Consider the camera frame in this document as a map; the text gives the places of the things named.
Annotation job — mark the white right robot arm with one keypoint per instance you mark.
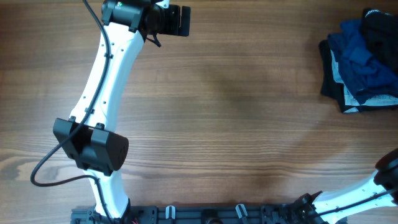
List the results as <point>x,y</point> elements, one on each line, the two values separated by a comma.
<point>377,190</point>

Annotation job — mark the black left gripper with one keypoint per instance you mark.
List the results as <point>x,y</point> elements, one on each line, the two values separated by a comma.
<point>173,27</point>

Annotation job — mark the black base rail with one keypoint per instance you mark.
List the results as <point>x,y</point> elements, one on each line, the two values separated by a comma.
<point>265,214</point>

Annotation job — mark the black t-shirt with white logo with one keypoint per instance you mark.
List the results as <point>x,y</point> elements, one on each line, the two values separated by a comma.
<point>379,30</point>

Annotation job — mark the blue clothes pile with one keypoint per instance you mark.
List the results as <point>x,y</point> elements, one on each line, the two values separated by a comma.
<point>352,75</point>

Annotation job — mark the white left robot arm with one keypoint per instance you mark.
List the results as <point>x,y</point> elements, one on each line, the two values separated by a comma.
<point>88,135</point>

